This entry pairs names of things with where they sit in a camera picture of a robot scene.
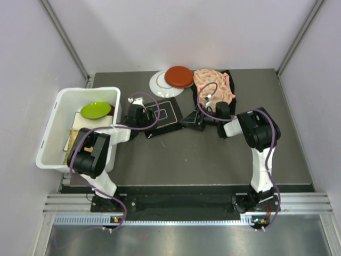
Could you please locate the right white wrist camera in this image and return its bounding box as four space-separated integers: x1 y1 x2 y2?
203 94 213 108

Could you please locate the red round plate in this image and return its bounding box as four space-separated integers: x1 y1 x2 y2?
108 105 115 116

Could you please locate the white round rimmed plate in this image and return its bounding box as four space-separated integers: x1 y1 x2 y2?
149 70 184 98

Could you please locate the floral pink cloth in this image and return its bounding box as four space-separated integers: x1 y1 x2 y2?
193 69 236 112

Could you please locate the grey cable duct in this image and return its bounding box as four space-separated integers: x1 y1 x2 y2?
53 212 270 227

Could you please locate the yellow woven square plate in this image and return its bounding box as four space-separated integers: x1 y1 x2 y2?
63 129 79 165

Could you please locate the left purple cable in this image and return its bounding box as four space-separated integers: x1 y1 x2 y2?
68 92 160 231

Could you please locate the black cloth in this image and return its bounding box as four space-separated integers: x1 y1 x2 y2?
191 70 237 115

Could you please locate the red plate at back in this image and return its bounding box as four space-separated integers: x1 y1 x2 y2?
165 66 193 89

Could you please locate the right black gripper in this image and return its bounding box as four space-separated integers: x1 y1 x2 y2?
181 104 220 132

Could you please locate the green plate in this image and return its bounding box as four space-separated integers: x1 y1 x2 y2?
80 102 112 119

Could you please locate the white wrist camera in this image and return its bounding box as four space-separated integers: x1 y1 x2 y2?
128 97 144 107
203 94 213 108

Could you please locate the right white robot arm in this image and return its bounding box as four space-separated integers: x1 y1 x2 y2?
180 101 281 211

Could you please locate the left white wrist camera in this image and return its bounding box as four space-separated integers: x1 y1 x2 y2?
128 97 144 107

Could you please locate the black square plate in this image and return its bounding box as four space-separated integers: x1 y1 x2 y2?
145 97 184 139

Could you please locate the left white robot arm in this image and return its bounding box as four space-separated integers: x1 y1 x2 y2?
67 104 160 212

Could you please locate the white plastic bin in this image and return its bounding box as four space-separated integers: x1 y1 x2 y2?
36 87 121 173

